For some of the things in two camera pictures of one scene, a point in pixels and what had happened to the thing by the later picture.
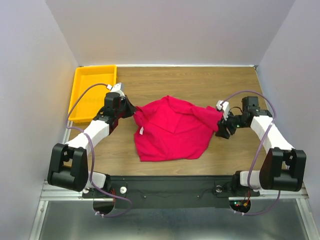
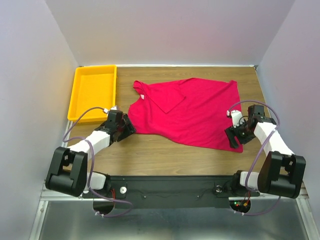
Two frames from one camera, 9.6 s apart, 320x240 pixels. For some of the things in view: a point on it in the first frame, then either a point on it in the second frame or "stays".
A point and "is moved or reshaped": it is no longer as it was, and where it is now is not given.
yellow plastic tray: x=91 y=102 stays
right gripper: x=222 y=132 -> x=243 y=140
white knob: x=123 y=190 stays
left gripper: x=131 y=108 -> x=129 y=128
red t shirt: x=169 y=128 is moved or reshaped
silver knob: x=218 y=189 stays
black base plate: x=171 y=192 stays
